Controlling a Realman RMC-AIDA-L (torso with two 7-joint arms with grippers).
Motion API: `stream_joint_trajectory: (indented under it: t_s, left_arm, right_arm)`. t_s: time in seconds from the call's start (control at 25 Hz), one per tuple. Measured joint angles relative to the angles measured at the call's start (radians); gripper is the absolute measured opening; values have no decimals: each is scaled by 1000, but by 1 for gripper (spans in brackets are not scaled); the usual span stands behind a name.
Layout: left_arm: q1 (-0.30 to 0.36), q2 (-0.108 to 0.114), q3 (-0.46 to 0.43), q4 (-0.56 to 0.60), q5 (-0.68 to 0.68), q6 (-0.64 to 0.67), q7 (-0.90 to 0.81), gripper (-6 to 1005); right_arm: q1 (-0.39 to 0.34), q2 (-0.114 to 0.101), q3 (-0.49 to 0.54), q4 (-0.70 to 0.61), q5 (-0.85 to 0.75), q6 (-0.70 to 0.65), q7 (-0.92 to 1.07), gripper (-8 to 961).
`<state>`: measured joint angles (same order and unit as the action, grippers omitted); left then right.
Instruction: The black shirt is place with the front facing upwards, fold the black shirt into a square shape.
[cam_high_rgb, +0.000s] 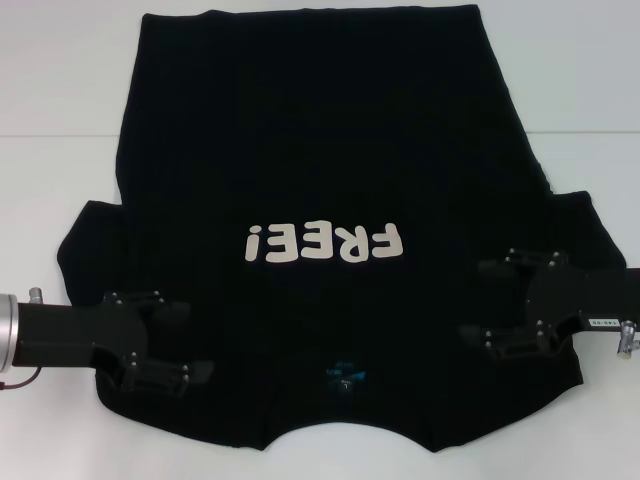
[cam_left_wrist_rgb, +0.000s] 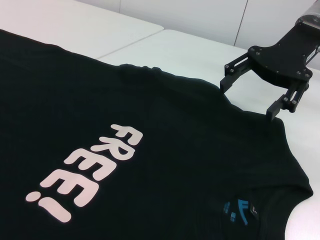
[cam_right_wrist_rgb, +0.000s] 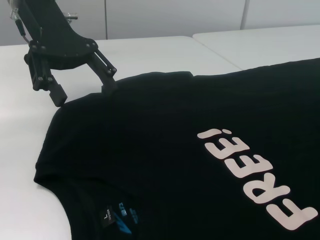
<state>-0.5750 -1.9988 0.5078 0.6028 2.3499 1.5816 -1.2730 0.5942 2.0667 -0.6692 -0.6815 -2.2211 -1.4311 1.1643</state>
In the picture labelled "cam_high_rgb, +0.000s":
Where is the dark red left arm cable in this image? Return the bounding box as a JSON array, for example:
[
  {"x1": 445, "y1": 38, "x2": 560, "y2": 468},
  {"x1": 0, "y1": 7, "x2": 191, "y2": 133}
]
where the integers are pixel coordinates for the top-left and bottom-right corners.
[{"x1": 0, "y1": 367, "x2": 39, "y2": 394}]

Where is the black T-shirt with FREE print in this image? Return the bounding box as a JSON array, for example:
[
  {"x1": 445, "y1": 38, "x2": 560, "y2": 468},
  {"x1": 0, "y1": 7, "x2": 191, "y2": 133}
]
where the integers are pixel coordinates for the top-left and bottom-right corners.
[{"x1": 57, "y1": 4, "x2": 629, "y2": 440}]

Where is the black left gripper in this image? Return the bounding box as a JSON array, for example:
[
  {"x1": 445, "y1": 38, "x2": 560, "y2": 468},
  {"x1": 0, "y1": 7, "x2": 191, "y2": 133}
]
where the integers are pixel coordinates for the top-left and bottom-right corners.
[{"x1": 18, "y1": 290, "x2": 217, "y2": 394}]

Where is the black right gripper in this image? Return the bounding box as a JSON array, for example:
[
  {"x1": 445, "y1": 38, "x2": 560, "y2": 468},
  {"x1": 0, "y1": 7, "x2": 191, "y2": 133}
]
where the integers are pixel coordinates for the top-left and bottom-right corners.
[{"x1": 459, "y1": 248, "x2": 640, "y2": 359}]

